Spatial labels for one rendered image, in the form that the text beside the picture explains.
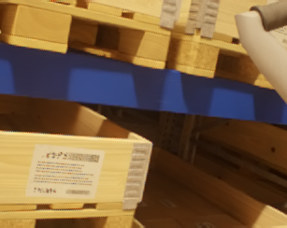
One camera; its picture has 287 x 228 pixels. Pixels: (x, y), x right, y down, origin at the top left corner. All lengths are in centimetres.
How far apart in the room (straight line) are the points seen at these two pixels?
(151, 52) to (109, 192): 43
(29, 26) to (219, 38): 61
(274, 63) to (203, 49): 84
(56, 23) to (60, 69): 14
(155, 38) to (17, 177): 55
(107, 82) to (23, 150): 32
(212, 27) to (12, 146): 70
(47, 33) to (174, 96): 49
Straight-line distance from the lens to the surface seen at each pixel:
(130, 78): 131
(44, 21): 114
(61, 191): 124
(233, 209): 231
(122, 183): 132
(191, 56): 138
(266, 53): 56
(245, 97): 161
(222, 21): 143
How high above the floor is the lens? 123
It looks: 9 degrees down
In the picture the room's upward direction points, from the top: 11 degrees clockwise
